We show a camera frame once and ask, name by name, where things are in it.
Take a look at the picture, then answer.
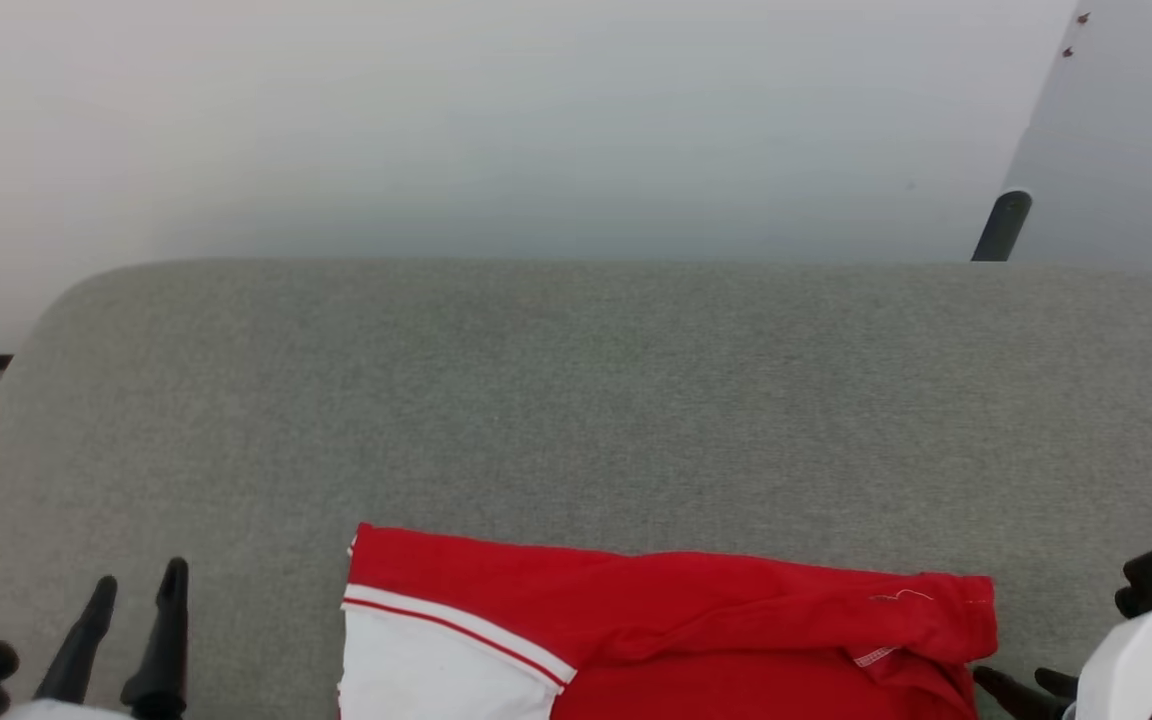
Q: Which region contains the grey fabric sofa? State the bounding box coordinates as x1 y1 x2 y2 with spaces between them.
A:
0 258 1152 720

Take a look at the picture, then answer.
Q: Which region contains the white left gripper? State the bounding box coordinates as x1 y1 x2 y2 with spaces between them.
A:
0 557 190 720

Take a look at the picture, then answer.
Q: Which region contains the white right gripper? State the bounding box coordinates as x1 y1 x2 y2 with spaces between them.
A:
973 607 1152 720

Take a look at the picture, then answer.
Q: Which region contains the dark grey round post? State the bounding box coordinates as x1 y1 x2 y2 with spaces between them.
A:
971 190 1034 263

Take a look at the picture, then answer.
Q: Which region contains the red and white shirt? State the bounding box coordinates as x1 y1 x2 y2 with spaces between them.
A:
338 522 999 720

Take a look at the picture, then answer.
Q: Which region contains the light grey flat panel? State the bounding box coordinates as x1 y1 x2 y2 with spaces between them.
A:
1001 0 1152 286

